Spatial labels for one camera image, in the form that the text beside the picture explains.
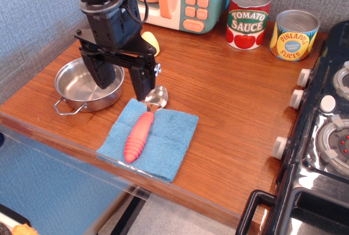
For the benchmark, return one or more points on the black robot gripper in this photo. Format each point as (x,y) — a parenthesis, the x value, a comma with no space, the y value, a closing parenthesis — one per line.
(114,37)

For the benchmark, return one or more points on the red handled metal spoon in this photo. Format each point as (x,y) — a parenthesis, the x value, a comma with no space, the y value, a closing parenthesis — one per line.
(156,100)

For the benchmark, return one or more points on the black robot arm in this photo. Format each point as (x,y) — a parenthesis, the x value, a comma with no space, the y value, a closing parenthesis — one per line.
(114,38)

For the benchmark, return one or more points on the blue cloth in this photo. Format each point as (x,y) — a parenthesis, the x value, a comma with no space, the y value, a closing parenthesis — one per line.
(166,144)

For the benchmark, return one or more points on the yellow toy corn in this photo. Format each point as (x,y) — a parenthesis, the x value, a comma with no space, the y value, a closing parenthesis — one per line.
(151,39)

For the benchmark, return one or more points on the small steel pot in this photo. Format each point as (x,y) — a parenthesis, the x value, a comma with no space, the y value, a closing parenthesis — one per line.
(80,93)

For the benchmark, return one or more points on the tomato sauce can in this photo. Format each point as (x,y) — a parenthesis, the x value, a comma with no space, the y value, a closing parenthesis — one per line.
(246,23)

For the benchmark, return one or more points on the pineapple slices can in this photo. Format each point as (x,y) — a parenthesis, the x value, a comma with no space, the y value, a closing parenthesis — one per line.
(294,35)

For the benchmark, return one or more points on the orange plush object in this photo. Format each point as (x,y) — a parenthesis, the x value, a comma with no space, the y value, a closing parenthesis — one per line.
(24,229)

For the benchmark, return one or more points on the black toy stove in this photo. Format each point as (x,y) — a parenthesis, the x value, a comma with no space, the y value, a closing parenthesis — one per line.
(312,183)

